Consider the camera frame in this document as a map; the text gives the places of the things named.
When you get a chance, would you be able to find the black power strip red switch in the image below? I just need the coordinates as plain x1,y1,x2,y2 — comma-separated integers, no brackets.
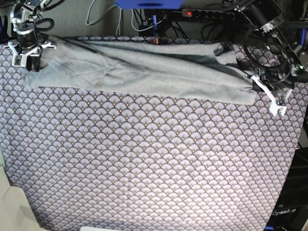
181,9,236,21

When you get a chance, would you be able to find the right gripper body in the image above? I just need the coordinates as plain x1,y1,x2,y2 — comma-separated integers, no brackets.
16,32,42,54

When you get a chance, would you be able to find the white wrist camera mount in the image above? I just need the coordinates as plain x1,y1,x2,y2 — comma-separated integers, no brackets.
250,75,293,116
4,41,56,67

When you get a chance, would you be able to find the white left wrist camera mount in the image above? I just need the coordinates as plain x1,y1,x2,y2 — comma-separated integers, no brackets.
250,75,293,116

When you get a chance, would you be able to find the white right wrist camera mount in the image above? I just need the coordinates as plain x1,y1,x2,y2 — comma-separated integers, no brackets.
4,41,56,67

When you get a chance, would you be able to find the red black table clamp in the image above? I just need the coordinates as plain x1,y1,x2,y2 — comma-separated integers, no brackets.
152,15,160,45

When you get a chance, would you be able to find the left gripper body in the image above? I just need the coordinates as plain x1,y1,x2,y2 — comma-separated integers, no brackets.
255,67,308,94

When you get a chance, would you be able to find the grey T-shirt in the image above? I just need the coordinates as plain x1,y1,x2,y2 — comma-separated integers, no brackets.
22,36,257,105

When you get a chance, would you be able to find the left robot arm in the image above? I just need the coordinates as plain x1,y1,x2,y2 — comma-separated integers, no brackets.
232,0,308,89

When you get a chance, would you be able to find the patterned fan-print tablecloth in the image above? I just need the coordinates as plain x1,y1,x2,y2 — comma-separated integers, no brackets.
0,47,308,231

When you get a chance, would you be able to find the black OpenArm box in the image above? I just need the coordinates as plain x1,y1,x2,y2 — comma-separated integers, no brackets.
264,148,308,231

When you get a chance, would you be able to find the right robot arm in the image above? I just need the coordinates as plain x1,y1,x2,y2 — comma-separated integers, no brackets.
7,0,64,72

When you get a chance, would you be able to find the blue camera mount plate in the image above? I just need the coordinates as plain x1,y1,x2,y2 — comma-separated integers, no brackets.
116,0,183,9

